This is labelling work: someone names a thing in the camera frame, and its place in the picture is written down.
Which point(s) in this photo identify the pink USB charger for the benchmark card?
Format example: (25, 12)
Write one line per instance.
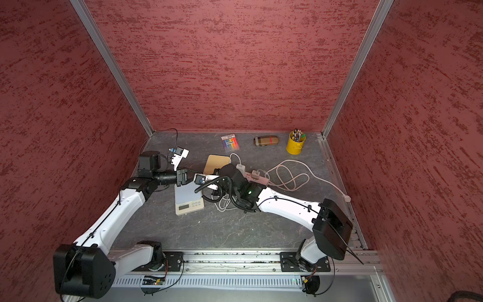
(255, 174)

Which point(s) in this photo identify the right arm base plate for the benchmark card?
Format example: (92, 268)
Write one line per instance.
(292, 262)

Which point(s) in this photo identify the corner aluminium post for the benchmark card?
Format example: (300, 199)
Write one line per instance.
(96, 36)
(370, 36)

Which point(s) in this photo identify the yellow pen cup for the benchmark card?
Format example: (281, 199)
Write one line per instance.
(296, 142)

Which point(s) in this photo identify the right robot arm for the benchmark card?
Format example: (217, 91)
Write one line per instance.
(330, 226)

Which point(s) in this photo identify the yellow kitchen scale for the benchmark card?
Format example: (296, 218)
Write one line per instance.
(215, 162)

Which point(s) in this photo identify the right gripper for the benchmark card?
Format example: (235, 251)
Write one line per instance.
(219, 192)

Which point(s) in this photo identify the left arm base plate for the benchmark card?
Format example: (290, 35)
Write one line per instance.
(169, 261)

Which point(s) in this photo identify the lavender kitchen scale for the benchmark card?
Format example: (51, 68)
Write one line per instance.
(186, 200)

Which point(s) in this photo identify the right corner aluminium post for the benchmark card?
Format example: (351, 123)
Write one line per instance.
(370, 36)

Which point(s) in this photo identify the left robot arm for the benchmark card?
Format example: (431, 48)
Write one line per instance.
(87, 268)

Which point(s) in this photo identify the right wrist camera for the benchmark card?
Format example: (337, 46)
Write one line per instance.
(205, 181)

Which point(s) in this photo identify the pink power strip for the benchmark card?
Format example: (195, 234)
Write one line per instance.
(262, 180)

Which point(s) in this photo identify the left corner aluminium post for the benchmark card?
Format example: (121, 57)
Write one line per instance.
(96, 36)

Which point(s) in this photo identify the brown striped glasses case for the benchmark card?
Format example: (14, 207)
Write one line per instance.
(263, 141)

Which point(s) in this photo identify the colourful sticky flags pack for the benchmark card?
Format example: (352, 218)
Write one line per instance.
(230, 143)

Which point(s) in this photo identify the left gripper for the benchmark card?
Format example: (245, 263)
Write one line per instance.
(182, 177)

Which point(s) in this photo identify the white USB charger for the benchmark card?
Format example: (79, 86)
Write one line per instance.
(241, 168)

